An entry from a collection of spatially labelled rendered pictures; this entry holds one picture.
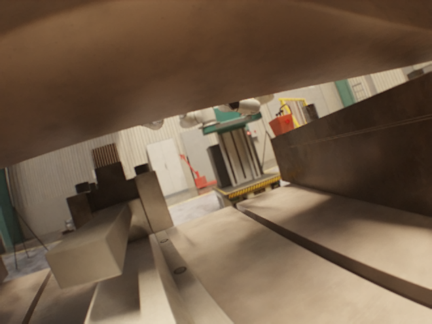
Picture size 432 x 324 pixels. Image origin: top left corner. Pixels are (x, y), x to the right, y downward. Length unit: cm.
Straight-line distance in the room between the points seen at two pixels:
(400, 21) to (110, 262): 89
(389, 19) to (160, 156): 672
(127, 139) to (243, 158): 584
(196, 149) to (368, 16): 736
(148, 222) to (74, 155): 729
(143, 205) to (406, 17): 115
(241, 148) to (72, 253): 211
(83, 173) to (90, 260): 749
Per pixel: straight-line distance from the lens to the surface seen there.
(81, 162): 777
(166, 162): 682
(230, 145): 220
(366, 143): 74
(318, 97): 1318
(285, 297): 47
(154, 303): 33
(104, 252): 24
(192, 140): 765
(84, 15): 29
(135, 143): 747
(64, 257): 26
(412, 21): 88
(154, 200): 69
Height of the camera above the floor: 64
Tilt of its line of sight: level
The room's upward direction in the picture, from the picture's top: 18 degrees counter-clockwise
